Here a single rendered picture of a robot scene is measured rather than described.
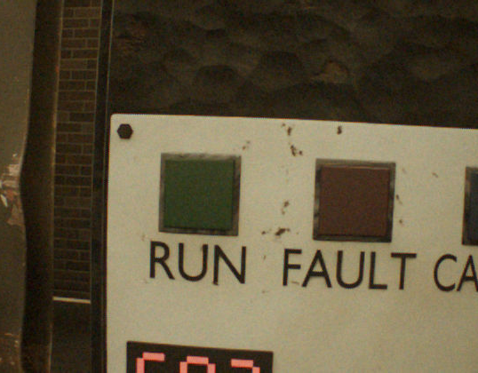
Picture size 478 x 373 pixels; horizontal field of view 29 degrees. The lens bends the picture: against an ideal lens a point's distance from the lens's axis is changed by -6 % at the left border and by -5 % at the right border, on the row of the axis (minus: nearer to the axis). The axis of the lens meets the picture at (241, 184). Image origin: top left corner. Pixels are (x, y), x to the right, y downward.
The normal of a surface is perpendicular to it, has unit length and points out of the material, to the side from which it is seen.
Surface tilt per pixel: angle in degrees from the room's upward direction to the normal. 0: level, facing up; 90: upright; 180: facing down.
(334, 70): 90
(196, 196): 90
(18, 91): 90
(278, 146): 90
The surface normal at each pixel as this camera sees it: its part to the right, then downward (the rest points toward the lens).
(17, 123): -0.14, 0.02
